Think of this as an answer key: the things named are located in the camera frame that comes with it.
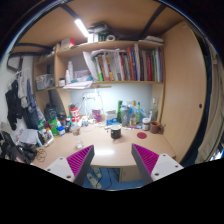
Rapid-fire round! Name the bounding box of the magenta box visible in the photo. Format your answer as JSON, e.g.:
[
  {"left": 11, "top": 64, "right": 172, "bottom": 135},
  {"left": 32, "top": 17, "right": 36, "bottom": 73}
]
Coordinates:
[{"left": 92, "top": 108, "right": 103, "bottom": 123}]

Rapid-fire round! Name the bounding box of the white wall outlet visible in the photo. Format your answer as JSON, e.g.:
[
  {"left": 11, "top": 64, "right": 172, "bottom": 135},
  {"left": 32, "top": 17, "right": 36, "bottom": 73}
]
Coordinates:
[{"left": 82, "top": 93, "right": 98, "bottom": 101}]

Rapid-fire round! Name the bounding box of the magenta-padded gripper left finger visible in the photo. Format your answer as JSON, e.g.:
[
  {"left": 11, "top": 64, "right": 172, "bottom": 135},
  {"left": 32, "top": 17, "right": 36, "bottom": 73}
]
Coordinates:
[{"left": 44, "top": 144, "right": 96, "bottom": 187}]

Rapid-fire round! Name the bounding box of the glass jar with white lid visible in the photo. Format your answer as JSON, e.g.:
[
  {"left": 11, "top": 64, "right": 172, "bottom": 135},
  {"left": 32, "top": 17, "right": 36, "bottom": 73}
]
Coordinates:
[{"left": 141, "top": 117, "right": 151, "bottom": 132}]

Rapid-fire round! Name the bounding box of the red and white can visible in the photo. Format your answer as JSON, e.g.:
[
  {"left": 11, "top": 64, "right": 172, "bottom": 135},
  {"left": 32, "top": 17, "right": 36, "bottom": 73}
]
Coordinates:
[{"left": 70, "top": 103, "right": 81, "bottom": 124}]

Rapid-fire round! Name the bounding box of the green glass bottle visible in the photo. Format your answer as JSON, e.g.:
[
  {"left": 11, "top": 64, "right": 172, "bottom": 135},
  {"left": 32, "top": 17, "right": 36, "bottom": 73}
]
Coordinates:
[{"left": 116, "top": 100, "right": 124, "bottom": 124}]

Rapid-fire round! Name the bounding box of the white and blue carton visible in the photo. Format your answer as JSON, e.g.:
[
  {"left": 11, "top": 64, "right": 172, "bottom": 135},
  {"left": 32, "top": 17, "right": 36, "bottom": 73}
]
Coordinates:
[{"left": 105, "top": 110, "right": 118, "bottom": 125}]

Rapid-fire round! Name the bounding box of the black mug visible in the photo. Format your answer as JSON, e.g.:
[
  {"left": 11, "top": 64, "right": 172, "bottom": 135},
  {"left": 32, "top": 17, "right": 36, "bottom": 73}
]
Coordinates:
[{"left": 110, "top": 124, "right": 123, "bottom": 140}]

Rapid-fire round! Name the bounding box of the blue-grey hanging garment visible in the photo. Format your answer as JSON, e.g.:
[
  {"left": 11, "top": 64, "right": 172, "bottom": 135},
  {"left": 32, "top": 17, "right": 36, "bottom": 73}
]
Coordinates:
[{"left": 18, "top": 68, "right": 42, "bottom": 129}]

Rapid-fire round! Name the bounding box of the grey slipper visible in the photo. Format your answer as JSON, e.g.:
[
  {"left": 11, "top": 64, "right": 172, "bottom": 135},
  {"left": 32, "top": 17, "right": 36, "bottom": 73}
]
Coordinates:
[
  {"left": 92, "top": 166, "right": 104, "bottom": 179},
  {"left": 85, "top": 172, "right": 103, "bottom": 190}
]

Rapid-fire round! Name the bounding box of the black box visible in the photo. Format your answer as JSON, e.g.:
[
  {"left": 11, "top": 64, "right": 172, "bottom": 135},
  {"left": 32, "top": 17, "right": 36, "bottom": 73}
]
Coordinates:
[{"left": 44, "top": 103, "right": 58, "bottom": 123}]

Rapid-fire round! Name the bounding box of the ceiling tube light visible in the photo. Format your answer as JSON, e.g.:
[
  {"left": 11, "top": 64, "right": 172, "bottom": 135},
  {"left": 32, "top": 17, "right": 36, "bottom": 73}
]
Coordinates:
[{"left": 73, "top": 18, "right": 90, "bottom": 38}]

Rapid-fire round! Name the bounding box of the green jar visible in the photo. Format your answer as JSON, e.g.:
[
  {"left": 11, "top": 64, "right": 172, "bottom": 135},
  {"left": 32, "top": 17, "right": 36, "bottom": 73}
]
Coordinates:
[{"left": 49, "top": 118, "right": 59, "bottom": 136}]

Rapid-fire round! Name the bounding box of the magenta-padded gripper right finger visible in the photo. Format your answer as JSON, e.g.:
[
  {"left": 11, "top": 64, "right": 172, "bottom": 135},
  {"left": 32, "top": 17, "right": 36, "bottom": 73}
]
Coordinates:
[{"left": 130, "top": 143, "right": 185, "bottom": 186}]

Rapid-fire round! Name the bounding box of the white jar with blue lid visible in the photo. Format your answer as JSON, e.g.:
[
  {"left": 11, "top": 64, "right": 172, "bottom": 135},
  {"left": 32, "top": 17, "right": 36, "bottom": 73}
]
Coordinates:
[{"left": 56, "top": 125, "right": 67, "bottom": 137}]

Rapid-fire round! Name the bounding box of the glass bottle with gold cap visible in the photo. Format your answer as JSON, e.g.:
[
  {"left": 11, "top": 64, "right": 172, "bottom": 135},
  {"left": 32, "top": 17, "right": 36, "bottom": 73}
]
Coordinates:
[{"left": 131, "top": 100, "right": 138, "bottom": 127}]

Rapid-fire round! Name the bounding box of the flat round red coaster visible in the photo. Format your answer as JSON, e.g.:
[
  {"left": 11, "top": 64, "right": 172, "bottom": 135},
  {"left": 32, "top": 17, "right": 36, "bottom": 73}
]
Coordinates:
[{"left": 136, "top": 131, "right": 148, "bottom": 140}]

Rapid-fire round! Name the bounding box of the clear glass bottle white cap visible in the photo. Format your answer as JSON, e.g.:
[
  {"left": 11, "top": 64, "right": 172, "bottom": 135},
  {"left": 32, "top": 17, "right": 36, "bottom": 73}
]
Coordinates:
[{"left": 149, "top": 97, "right": 159, "bottom": 123}]

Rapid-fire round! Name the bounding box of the black hanging garment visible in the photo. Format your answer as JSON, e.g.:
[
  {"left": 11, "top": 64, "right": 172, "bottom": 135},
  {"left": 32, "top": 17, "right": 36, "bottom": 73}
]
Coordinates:
[{"left": 4, "top": 79, "right": 23, "bottom": 132}]

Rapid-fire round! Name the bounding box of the wooden shelf unit with books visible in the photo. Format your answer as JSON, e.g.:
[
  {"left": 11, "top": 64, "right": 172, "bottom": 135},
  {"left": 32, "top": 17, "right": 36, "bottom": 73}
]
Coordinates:
[{"left": 32, "top": 23, "right": 166, "bottom": 94}]

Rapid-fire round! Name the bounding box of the black bag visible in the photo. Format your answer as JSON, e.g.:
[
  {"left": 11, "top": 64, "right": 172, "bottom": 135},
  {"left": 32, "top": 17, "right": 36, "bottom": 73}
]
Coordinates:
[{"left": 0, "top": 131, "right": 38, "bottom": 164}]

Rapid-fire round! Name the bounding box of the grey shaker bottle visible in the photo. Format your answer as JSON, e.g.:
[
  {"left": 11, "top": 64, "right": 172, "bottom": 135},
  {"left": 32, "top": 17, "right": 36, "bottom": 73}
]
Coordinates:
[{"left": 120, "top": 104, "right": 130, "bottom": 128}]

